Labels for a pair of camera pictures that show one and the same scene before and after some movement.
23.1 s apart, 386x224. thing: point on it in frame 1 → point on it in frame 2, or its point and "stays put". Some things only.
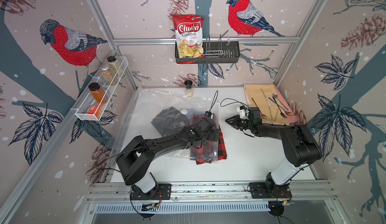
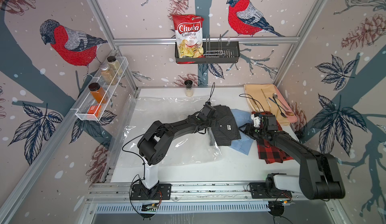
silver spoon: [275, 96] stays put
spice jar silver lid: [108, 74] stays put
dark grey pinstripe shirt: [171, 120] → [225, 128]
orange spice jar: [97, 92] stays put
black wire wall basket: [214, 51] stays put
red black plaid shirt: [211, 150] → [269, 153]
